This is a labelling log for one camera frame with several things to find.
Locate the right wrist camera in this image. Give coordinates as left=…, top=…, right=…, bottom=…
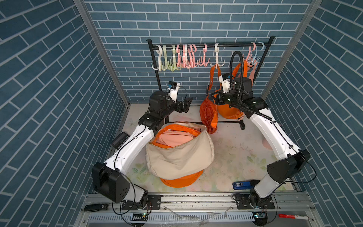
left=218, top=73, right=231, bottom=94

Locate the red white marker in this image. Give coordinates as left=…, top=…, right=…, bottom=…
left=278, top=214, right=310, bottom=220

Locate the beige sling bag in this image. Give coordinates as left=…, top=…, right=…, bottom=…
left=146, top=123, right=215, bottom=180

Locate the green plastic hook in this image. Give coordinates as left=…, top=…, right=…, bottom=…
left=170, top=44, right=182, bottom=72
left=162, top=45, right=172, bottom=71

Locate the blue black stapler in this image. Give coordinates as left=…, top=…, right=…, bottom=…
left=232, top=180, right=260, bottom=190

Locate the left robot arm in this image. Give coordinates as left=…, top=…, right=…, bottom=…
left=92, top=89, right=193, bottom=209

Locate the black calculator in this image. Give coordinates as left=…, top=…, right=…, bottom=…
left=111, top=131, right=130, bottom=149

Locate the black remote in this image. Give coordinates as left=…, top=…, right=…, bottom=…
left=84, top=203, right=109, bottom=212

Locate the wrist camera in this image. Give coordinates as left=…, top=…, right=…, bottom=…
left=167, top=81, right=180, bottom=102
left=218, top=73, right=231, bottom=94

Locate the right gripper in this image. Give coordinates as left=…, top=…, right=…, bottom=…
left=209, top=92, right=240, bottom=109

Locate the orange sling bag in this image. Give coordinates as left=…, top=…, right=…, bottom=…
left=151, top=124, right=204, bottom=188
left=217, top=60, right=248, bottom=121

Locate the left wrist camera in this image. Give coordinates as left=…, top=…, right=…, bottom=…
left=167, top=81, right=180, bottom=102

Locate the pink sling bag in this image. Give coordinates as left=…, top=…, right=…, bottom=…
left=249, top=61, right=259, bottom=83
left=156, top=130, right=195, bottom=148

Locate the white plastic hook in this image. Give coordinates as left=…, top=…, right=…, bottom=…
left=151, top=45, right=163, bottom=72

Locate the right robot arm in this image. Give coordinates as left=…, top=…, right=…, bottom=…
left=211, top=51, right=311, bottom=209

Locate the black clothes rack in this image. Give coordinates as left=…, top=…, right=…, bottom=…
left=146, top=35, right=277, bottom=131

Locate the dark orange mesh bag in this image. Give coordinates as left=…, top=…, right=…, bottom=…
left=199, top=66, right=221, bottom=134

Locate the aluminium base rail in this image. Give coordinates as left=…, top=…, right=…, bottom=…
left=75, top=191, right=323, bottom=227

